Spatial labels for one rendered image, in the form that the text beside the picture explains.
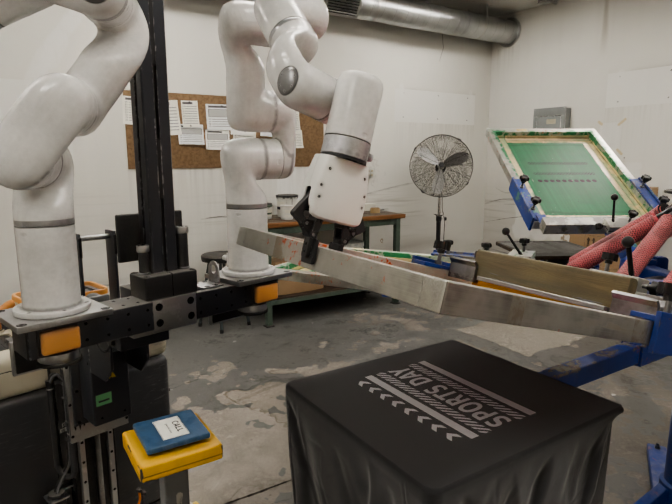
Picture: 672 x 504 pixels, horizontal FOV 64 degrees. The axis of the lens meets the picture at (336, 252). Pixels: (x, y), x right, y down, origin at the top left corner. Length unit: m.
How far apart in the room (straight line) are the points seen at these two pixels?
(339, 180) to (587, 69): 5.41
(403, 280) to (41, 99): 0.60
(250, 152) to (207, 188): 3.58
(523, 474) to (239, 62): 0.96
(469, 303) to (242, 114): 0.75
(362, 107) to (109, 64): 0.43
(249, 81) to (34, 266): 0.57
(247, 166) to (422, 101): 4.96
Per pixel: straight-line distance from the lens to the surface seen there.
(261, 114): 1.23
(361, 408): 1.03
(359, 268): 0.73
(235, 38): 1.20
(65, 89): 0.93
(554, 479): 1.05
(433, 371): 1.20
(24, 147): 0.94
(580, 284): 1.20
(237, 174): 1.22
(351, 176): 0.83
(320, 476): 1.10
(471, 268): 1.35
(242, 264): 1.25
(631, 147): 5.82
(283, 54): 0.91
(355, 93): 0.84
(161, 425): 0.97
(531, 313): 0.73
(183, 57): 4.80
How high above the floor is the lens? 1.41
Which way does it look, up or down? 10 degrees down
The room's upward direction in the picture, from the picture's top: straight up
